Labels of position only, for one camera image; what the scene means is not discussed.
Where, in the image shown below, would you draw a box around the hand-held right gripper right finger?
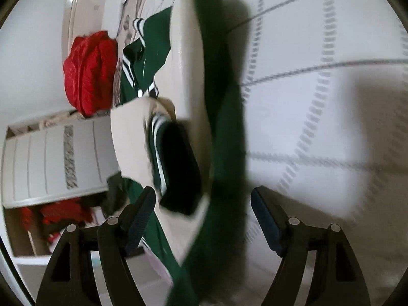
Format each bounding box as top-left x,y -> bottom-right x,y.
250,186 -> 372,306

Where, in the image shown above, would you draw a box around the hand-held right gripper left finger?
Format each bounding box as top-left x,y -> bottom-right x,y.
35,186 -> 157,306

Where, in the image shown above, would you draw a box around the green white-striped garment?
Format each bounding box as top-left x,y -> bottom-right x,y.
110,0 -> 253,306

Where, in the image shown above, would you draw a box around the red hanging clothes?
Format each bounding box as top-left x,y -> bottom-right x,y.
21,198 -> 94,250

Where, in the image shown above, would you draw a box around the black cloth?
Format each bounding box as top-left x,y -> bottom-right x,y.
101,171 -> 129,218

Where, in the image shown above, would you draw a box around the white sliding-door wardrobe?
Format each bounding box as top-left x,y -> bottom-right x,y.
1,108 -> 120,209

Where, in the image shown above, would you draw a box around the white diamond-pattern mat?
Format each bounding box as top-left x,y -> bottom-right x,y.
178,0 -> 404,297

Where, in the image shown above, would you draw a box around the red quilt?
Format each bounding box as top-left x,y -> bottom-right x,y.
63,31 -> 119,118

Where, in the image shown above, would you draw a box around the white pillow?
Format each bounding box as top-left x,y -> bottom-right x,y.
101,0 -> 129,35

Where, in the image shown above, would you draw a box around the beige bed headboard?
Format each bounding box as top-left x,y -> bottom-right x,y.
61,0 -> 134,58

